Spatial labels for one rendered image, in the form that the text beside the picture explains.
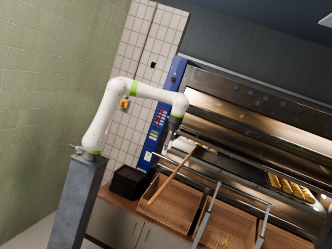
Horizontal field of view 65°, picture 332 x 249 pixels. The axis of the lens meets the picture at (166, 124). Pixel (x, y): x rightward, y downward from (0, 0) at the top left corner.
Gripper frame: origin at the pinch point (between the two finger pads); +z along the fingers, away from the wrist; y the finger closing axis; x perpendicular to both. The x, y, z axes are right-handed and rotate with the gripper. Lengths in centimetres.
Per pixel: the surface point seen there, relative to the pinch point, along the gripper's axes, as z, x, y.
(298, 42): -174, 146, -465
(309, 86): -91, 202, -463
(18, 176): 72, -117, -8
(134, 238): 116, -10, -50
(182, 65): -57, -25, -108
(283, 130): -26, 93, -102
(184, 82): -41, -18, -110
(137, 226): 102, -11, -51
